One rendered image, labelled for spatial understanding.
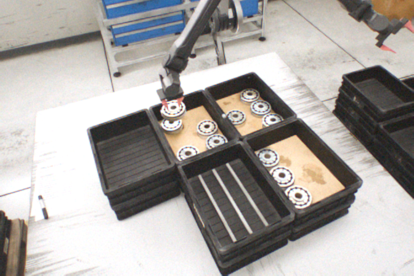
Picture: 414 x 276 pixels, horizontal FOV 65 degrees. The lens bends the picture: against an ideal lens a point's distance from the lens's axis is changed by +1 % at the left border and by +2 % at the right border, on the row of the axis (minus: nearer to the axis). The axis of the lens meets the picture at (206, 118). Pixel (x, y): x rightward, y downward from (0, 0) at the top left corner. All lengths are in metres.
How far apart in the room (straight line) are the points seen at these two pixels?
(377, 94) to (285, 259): 1.45
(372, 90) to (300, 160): 1.14
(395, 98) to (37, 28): 3.59
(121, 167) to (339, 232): 0.96
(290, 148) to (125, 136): 0.79
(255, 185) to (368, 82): 1.43
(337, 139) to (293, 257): 0.68
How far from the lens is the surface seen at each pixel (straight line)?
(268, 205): 1.35
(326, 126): 1.85
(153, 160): 1.51
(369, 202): 1.61
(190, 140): 1.55
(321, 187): 1.43
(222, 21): 1.79
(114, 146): 1.62
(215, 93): 1.72
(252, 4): 3.60
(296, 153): 1.51
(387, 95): 2.49
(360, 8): 1.50
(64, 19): 4.18
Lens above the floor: 1.98
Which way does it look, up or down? 44 degrees down
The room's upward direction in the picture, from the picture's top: 5 degrees counter-clockwise
